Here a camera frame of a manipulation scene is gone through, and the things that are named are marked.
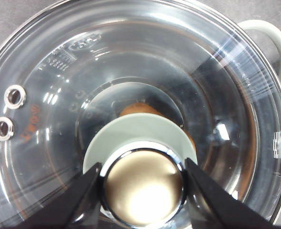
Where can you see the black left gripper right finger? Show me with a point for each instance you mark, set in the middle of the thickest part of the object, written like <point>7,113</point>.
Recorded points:
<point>212,206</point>

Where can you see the glass lid with green knob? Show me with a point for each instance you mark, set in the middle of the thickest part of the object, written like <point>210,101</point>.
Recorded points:
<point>137,86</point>

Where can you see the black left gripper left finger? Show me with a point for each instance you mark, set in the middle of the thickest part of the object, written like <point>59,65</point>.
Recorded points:
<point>76,206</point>

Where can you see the brown potato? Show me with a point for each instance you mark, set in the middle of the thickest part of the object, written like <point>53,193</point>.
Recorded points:
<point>151,109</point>

